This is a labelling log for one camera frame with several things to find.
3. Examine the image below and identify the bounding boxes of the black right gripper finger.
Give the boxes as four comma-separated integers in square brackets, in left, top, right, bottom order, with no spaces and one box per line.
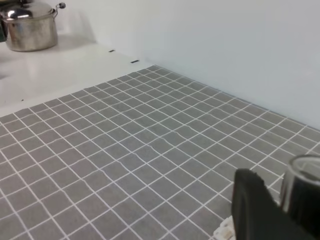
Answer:
[231,168,320,240]

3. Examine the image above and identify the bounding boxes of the clear glass test tube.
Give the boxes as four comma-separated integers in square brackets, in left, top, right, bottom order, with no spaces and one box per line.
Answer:
[280,154,320,215]

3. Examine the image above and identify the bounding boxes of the white test tube rack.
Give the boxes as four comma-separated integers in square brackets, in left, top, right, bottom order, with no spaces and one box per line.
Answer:
[212,194,283,240]

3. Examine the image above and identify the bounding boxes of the grey grid tablecloth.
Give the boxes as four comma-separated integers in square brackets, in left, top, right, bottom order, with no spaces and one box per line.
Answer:
[0,66,320,240]

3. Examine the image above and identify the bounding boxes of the stainless steel pot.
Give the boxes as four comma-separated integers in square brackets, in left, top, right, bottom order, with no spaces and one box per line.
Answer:
[0,0,66,52]

